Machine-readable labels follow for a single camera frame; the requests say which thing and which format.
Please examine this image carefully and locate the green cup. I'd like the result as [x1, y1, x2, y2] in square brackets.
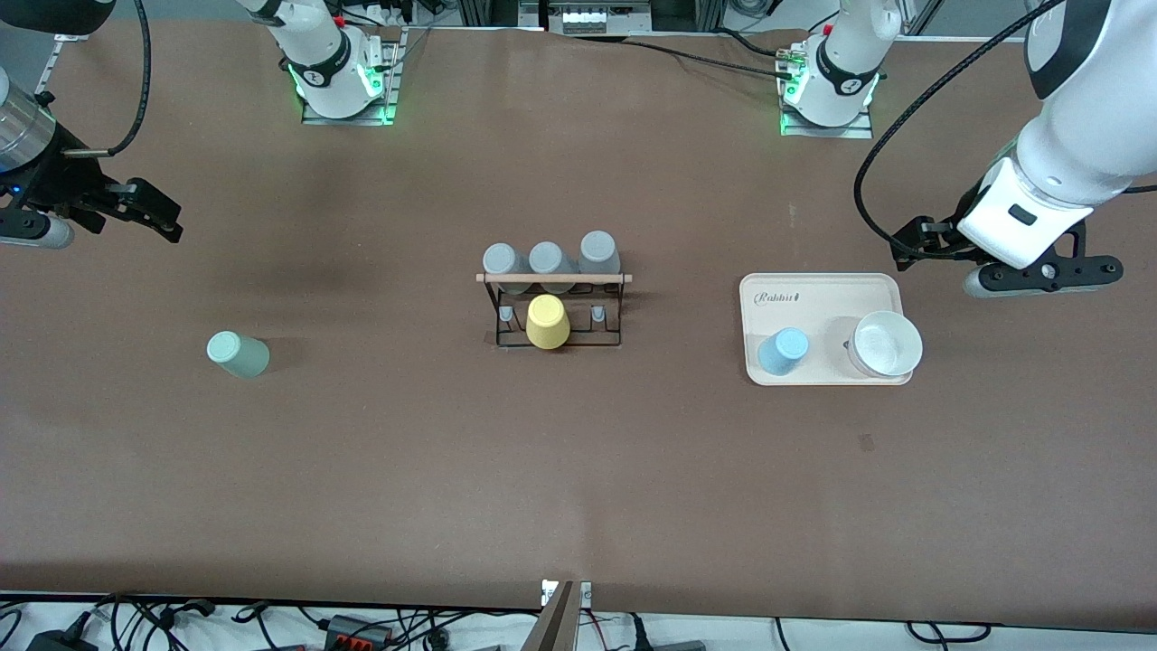
[206, 331, 271, 380]

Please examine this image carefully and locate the blue cup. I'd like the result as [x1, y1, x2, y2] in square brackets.
[757, 327, 811, 378]

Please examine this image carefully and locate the white bowl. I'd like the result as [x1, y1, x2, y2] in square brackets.
[847, 310, 924, 379]

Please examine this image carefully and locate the beige plastic tray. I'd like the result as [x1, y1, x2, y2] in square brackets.
[739, 273, 914, 387]

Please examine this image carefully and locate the grey cup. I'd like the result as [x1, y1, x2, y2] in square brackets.
[528, 241, 579, 296]
[482, 242, 532, 296]
[577, 231, 623, 277]

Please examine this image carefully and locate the yellow cup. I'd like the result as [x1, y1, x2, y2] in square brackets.
[525, 294, 572, 351]

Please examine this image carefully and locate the white power strip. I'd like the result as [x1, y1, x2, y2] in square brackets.
[547, 0, 654, 36]

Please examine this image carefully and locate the black power adapter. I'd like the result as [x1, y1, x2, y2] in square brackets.
[25, 624, 99, 651]

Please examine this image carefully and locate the black red connector block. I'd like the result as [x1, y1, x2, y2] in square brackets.
[324, 615, 395, 651]

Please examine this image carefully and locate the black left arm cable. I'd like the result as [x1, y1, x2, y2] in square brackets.
[853, 0, 1069, 259]

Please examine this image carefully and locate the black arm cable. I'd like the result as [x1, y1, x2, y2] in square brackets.
[63, 0, 152, 160]
[853, 0, 1069, 259]

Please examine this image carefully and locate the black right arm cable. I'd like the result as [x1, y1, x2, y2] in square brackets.
[63, 0, 152, 160]

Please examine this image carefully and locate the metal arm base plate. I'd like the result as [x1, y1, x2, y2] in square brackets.
[779, 43, 875, 140]
[301, 27, 400, 127]

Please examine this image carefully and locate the black table cable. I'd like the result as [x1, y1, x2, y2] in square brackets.
[578, 34, 789, 80]

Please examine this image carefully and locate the black wire cup rack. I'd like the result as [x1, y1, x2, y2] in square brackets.
[476, 271, 634, 351]

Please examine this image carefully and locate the wooden stand post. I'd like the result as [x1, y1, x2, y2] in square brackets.
[522, 580, 579, 651]

